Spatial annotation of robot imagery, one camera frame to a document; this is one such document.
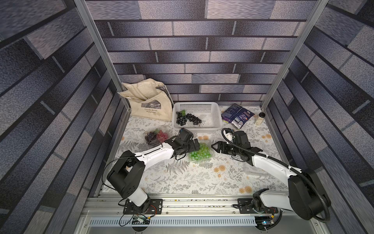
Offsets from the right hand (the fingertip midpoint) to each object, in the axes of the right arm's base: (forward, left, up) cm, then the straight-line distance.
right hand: (214, 145), depth 87 cm
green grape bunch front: (-5, +9, -2) cm, 11 cm away
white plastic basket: (+33, -1, -7) cm, 33 cm away
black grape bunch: (+23, +21, 0) cm, 31 cm away
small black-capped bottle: (+24, -36, -4) cm, 43 cm away
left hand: (0, +12, -1) cm, 12 cm away
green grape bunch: (-3, +3, -5) cm, 6 cm away
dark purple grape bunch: (+7, +42, -3) cm, 42 cm away
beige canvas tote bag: (+25, +42, +15) cm, 51 cm away
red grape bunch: (+8, +34, -2) cm, 35 cm away
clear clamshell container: (+7, +2, -9) cm, 12 cm away
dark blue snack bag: (+29, -21, -5) cm, 36 cm away
